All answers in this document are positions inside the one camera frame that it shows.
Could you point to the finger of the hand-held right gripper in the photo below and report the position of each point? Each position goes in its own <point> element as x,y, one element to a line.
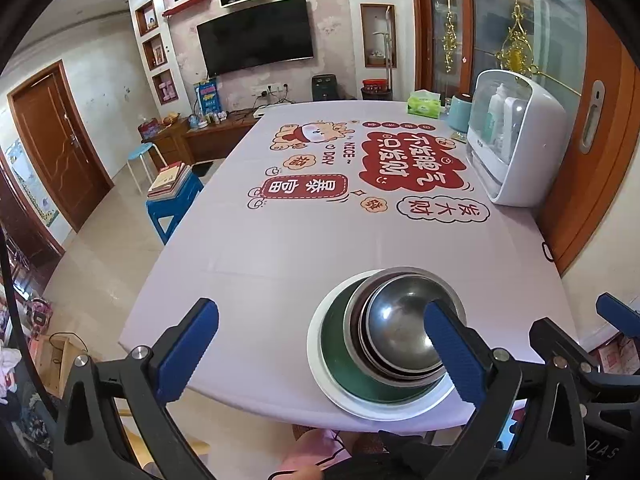
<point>617,312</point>
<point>550,335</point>

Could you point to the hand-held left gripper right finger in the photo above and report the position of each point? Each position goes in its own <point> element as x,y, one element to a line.
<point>455,350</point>

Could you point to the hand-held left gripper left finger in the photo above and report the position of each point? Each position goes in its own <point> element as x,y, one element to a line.
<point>187,350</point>

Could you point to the small steel bowl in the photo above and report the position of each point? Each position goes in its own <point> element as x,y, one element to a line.
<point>395,320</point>

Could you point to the wide-rimmed steel bowl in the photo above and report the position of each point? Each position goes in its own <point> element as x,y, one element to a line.
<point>350,310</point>

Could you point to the white plate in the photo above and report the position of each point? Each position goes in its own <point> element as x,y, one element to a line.
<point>317,365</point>

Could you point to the wooden glass-door cabinet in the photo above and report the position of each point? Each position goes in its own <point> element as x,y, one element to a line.
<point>575,185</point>

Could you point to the blue plastic stool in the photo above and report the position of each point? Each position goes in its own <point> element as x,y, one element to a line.
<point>172,210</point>

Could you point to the stack of books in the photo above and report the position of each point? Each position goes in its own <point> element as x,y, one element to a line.
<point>170,180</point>

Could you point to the white cosmetics storage box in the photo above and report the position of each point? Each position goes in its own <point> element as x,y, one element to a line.
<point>530,150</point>

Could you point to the white round stool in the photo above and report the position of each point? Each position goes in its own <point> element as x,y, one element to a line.
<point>140,152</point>

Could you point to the wooden television cabinet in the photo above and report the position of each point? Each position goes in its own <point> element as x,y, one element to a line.
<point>215,137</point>

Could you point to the red gift box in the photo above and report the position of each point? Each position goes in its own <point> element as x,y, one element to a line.
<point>150,129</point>

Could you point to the teal cup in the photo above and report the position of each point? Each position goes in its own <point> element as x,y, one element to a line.
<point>457,115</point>

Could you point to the brown wooden door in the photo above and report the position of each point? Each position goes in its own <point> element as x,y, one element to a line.
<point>55,150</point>

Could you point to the green tissue packet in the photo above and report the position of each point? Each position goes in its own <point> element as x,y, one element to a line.
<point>424,106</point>

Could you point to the white set-top box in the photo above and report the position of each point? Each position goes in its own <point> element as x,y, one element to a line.
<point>266,111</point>

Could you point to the blue printed box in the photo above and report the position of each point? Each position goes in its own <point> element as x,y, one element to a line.
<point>207,96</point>

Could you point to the red basket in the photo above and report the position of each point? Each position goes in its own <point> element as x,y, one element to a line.
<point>376,90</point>

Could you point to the gold hanging ornament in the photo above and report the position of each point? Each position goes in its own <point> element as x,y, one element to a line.
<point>450,40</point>
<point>517,45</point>

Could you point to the dark air fryer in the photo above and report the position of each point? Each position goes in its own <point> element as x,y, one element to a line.
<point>324,88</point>

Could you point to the white recessed shelf unit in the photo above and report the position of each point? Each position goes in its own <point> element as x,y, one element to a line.
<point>141,47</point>

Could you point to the black television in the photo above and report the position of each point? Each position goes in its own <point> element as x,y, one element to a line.
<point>255,35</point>

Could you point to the red floating shelf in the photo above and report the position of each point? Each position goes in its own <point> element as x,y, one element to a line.
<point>185,6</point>

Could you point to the wall poster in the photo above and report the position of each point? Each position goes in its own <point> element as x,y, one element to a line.
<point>30,185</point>

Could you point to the wall power outlet strip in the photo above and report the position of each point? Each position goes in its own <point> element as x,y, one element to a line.
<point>270,91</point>

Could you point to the tall recessed wall shelf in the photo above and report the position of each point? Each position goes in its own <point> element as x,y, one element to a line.
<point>377,35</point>

